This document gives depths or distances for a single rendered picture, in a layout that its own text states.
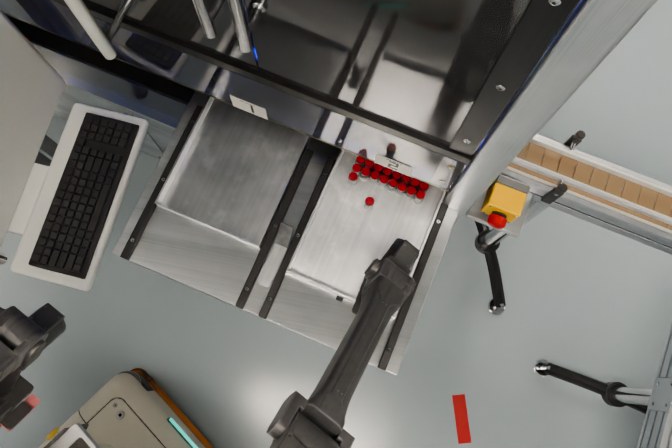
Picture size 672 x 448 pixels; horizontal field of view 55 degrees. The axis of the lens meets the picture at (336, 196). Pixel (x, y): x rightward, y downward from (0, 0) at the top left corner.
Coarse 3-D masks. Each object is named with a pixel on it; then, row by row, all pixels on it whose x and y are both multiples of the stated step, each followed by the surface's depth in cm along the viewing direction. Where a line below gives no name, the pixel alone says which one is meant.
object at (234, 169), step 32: (192, 128) 150; (224, 128) 153; (256, 128) 154; (288, 128) 154; (192, 160) 151; (224, 160) 151; (256, 160) 151; (288, 160) 152; (160, 192) 146; (192, 192) 149; (224, 192) 149; (256, 192) 149; (224, 224) 147; (256, 224) 147
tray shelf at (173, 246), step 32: (192, 96) 156; (160, 160) 151; (320, 160) 152; (128, 224) 147; (160, 224) 147; (192, 224) 147; (288, 224) 148; (448, 224) 148; (160, 256) 145; (192, 256) 146; (224, 256) 146; (256, 256) 146; (224, 288) 144; (256, 288) 144; (288, 288) 144; (320, 288) 144; (288, 320) 142; (320, 320) 142; (352, 320) 142; (416, 320) 143
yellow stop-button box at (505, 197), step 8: (504, 176) 136; (496, 184) 135; (504, 184) 135; (512, 184) 135; (520, 184) 135; (488, 192) 140; (496, 192) 135; (504, 192) 135; (512, 192) 135; (520, 192) 135; (488, 200) 135; (496, 200) 134; (504, 200) 134; (512, 200) 134; (520, 200) 134; (488, 208) 137; (496, 208) 135; (504, 208) 134; (512, 208) 134; (520, 208) 134; (504, 216) 136; (512, 216) 135
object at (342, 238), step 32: (352, 160) 152; (352, 192) 150; (384, 192) 150; (416, 192) 150; (320, 224) 148; (352, 224) 148; (384, 224) 148; (416, 224) 148; (320, 256) 146; (352, 256) 146; (352, 288) 144
